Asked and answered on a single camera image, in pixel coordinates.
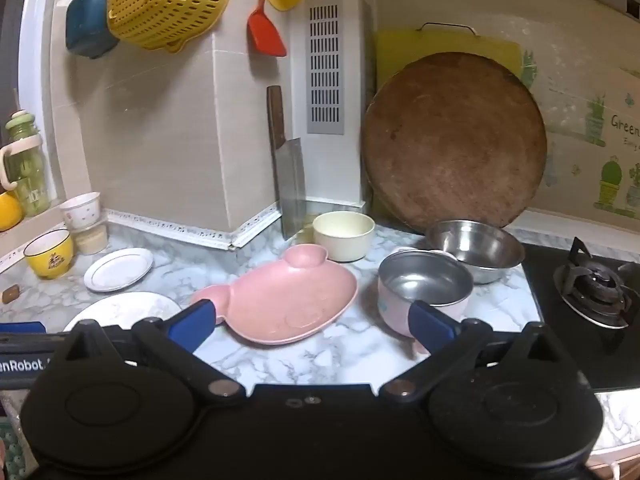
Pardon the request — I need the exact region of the yellow bowl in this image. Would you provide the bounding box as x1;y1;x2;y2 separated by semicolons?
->
23;228;75;280

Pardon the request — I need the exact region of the pink pot with steel interior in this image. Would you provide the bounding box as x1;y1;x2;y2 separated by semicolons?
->
377;250;475;337

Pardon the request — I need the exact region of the round wooden cutting board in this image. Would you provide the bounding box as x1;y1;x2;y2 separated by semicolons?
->
360;52;549;234

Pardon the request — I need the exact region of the yellow mug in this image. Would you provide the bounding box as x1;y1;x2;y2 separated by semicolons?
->
0;190;25;233

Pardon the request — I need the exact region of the cleaver knife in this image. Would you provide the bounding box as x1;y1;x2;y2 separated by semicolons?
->
266;84;307;240

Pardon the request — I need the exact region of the stainless steel bowl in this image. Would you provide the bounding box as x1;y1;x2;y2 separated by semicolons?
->
425;219;526;285

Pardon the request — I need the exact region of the yellow hanging colander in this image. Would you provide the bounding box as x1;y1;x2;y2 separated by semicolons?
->
106;0;234;54

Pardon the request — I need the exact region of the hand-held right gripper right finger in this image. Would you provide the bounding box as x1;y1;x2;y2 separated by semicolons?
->
380;300;569;405

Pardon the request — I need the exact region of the small white plate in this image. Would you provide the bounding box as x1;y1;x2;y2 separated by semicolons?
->
83;248;154;294

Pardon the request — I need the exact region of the green water bottle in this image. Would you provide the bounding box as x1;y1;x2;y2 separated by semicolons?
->
0;109;53;219

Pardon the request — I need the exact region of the white floral bowl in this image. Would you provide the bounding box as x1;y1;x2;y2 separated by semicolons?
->
59;191;103;231

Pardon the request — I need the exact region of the teal plastic basin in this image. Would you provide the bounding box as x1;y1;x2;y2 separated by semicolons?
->
64;0;121;59

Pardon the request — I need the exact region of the gas burner grate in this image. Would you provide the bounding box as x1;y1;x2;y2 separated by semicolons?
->
553;236;640;330

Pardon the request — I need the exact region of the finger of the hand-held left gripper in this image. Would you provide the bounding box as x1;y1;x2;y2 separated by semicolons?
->
0;321;69;392

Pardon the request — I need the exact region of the yellow plastic cutting board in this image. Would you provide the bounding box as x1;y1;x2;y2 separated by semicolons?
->
374;22;524;83

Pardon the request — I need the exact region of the red spatula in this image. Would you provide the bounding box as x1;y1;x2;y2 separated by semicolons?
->
246;0;288;57

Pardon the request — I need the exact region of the grey vent grille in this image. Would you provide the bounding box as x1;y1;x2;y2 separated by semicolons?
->
306;0;346;135

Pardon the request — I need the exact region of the cactus wall sticker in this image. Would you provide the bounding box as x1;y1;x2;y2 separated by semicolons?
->
519;49;640;217

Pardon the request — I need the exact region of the cream bowl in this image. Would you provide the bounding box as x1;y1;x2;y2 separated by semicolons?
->
312;211;376;263

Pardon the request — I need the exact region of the clear plastic container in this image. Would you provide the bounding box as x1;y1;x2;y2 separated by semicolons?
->
70;221;110;256

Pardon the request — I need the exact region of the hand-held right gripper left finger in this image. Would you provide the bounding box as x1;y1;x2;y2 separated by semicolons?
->
64;299;247;409

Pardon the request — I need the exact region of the green patterned cloth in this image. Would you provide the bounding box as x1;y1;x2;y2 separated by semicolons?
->
0;392;31;480

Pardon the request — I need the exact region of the large white plate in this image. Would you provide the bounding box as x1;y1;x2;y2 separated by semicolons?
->
62;291;184;334

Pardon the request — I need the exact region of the pink animal-shaped plate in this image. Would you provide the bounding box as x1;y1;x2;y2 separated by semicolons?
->
190;244;359;346

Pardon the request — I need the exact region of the black gas stove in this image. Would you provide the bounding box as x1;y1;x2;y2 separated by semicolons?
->
521;239;640;392

